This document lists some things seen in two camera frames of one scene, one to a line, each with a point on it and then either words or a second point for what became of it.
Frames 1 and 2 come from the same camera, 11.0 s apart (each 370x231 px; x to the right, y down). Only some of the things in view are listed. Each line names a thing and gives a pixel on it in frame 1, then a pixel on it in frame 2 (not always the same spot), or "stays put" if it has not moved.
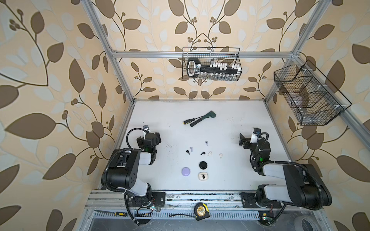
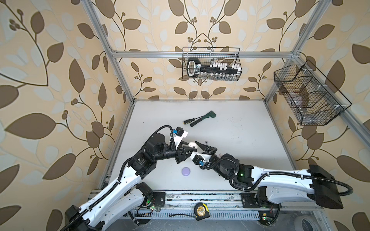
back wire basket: x=211 y=63 stays put
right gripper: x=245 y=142 to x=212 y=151
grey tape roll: x=298 y=223 stays put
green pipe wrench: x=211 y=114 stays put
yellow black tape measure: x=201 y=211 stays put
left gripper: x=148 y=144 to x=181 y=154
